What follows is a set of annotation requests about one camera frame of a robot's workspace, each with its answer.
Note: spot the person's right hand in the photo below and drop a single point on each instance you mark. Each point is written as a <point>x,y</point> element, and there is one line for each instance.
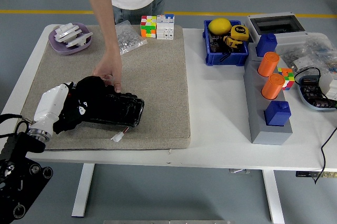
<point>111,67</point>

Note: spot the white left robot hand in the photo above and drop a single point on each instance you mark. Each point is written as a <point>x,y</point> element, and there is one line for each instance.
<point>51,103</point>

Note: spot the black glossy panel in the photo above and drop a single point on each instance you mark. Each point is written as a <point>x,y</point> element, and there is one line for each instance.
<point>126,111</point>

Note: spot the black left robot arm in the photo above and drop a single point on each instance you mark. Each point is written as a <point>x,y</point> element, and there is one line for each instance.
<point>21,176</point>

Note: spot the person's right forearm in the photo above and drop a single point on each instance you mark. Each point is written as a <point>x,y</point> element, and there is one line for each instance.
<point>102,16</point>

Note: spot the clear bag of screws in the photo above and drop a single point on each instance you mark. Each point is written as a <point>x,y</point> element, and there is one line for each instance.
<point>129,40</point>

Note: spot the grey-brown mat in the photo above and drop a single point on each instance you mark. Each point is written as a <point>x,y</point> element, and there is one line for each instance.
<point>152,76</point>

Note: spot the long white plastic part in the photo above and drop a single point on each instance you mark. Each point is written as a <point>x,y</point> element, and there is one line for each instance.
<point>79,40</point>

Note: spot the large colourful puzzle cube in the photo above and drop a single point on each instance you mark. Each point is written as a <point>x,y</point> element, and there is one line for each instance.
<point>148,26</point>

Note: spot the purple tray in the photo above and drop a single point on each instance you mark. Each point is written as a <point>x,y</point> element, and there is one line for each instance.
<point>56,45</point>

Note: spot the stacked white plastic parts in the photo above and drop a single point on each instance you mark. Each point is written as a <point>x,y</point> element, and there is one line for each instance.
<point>65,30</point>

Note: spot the white circuit breaker block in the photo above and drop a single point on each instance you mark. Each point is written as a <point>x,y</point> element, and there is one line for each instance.
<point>166,28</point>

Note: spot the white table leg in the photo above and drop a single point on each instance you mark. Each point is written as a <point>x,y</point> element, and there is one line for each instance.
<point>273,197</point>
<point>83,189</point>

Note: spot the dark parts in bin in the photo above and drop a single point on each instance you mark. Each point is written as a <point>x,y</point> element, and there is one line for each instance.
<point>216,45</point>

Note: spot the yellow ball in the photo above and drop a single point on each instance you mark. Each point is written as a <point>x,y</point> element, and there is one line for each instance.
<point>219,25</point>

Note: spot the blue plastic bin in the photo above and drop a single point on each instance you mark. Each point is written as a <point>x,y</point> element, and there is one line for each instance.
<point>229,59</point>

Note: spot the yellow black tool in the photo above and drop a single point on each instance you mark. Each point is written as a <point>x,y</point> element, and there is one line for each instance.
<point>233,42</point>

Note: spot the yellow floor tape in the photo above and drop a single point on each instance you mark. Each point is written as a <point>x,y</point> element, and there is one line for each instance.
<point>223,13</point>

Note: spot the yellow black tape measure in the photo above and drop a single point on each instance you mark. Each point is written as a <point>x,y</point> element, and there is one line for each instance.
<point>240,32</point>

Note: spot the grey block holder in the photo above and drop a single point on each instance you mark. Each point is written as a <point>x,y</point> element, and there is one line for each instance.
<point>256,113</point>

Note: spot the blue block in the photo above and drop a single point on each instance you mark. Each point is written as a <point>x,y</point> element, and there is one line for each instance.
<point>277,114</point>
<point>266,45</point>

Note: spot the orange cylinder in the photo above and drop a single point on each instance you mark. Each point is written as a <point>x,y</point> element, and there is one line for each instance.
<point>273,87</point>
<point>268,65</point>

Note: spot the small colourful puzzle cube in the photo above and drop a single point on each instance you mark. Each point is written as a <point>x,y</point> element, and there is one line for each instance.
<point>288,78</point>

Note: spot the clear bag of small parts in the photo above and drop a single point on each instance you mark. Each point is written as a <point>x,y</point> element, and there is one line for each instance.
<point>310,53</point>

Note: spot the blue-grey tray with electronics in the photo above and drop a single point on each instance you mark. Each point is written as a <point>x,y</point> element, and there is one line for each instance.
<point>313,95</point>

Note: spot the white plastic module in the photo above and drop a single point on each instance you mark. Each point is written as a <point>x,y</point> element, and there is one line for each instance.
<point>329,84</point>

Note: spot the black table control box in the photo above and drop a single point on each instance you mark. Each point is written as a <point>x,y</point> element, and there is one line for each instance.
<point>305,174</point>

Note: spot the metal bracket under table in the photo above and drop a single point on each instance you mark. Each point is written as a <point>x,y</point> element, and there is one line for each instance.
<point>239,171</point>

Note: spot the grey electrical enclosure box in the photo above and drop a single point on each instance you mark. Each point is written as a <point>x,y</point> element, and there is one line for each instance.
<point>284,37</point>

